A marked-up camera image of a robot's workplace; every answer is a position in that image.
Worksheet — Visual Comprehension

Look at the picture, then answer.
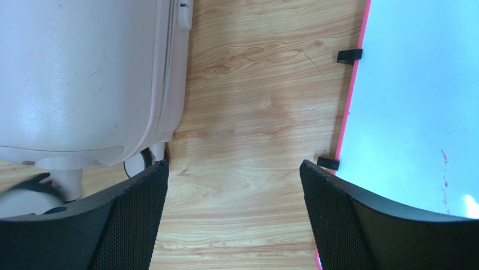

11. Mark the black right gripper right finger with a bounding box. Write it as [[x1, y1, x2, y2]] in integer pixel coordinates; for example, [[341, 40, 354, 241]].
[[299, 160, 478, 269]]

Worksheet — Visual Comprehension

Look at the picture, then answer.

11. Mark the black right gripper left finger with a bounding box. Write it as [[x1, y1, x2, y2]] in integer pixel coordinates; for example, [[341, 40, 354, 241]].
[[1, 157, 169, 269]]

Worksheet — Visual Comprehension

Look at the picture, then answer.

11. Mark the pink suitcase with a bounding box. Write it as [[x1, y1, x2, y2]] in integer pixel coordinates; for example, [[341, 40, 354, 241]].
[[1, 1, 194, 218]]

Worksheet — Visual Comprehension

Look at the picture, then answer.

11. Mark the black board clip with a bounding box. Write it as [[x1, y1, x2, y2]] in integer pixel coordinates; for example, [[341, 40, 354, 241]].
[[336, 48, 363, 65], [317, 156, 340, 171]]

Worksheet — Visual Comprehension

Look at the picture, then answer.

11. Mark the white board pink edge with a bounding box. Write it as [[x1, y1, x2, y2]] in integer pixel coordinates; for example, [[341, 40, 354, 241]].
[[314, 0, 479, 270]]

